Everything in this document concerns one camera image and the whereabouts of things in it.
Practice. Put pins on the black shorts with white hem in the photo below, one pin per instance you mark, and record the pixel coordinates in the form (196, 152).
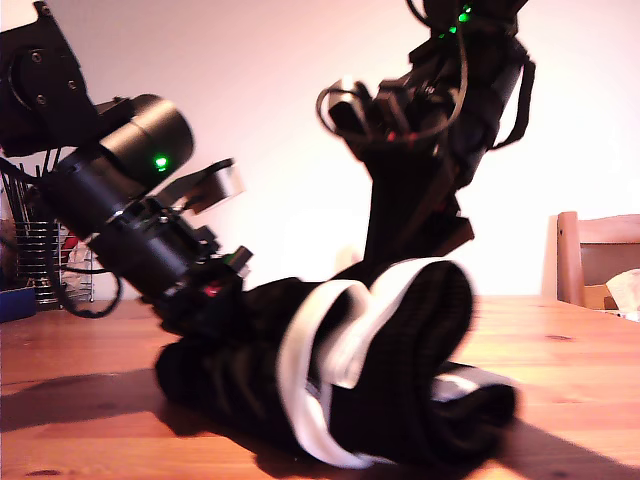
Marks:
(225, 375)

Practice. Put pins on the blue box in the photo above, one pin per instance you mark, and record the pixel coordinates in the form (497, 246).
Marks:
(15, 306)

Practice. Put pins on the white tissue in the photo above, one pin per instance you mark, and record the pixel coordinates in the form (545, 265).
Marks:
(625, 290)

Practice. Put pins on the tan cardboard box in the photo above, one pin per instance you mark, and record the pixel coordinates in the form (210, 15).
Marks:
(592, 297)

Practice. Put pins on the red paper packet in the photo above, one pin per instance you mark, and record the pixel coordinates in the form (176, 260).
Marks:
(74, 245)

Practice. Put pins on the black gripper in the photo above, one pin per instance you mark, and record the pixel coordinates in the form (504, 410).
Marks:
(160, 260)
(450, 125)

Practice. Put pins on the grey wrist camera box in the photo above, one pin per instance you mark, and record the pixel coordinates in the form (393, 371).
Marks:
(215, 185)
(350, 107)

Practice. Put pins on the wooden chair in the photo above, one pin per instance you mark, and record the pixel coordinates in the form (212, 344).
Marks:
(567, 260)

